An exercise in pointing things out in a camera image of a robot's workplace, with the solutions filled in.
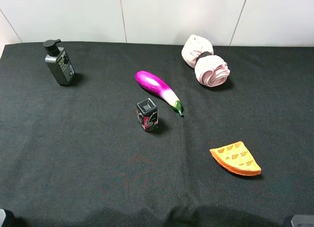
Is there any pink towel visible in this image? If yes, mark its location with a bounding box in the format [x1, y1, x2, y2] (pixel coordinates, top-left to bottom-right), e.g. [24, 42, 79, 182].
[182, 34, 230, 87]

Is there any small black patterned tin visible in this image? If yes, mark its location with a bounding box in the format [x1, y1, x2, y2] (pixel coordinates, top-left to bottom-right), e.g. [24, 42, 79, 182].
[136, 98, 158, 132]

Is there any purple toy eggplant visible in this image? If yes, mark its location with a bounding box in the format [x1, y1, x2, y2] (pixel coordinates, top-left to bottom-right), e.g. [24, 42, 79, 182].
[135, 71, 183, 116]

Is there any black table cloth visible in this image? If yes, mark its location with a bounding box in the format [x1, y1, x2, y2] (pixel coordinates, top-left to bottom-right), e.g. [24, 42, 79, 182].
[0, 42, 314, 227]

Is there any orange toy waffle slice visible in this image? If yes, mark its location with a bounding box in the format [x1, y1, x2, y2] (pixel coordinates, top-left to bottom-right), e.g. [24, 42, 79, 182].
[209, 141, 262, 176]

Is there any black pump dispenser bottle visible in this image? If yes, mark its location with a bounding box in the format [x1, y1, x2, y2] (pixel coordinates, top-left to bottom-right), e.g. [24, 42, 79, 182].
[43, 39, 76, 86]

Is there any grey right base corner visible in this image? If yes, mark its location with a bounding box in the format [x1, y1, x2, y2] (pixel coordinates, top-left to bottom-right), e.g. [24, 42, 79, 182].
[291, 215, 314, 227]

